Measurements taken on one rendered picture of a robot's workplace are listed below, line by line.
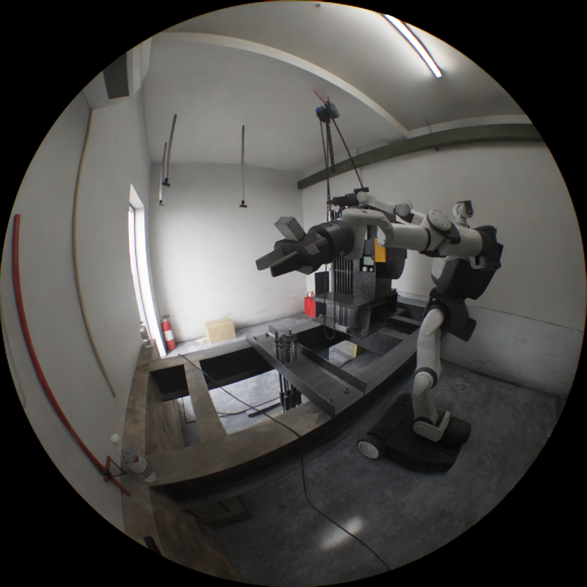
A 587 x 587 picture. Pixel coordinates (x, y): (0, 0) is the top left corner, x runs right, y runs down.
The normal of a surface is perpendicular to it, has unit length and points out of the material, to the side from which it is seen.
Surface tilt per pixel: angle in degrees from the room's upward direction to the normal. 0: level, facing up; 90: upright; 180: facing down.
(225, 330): 90
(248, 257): 90
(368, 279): 90
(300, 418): 0
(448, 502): 0
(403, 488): 0
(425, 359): 90
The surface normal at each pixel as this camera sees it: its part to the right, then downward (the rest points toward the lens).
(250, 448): -0.05, -0.98
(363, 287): -0.76, 0.18
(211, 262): 0.55, 0.15
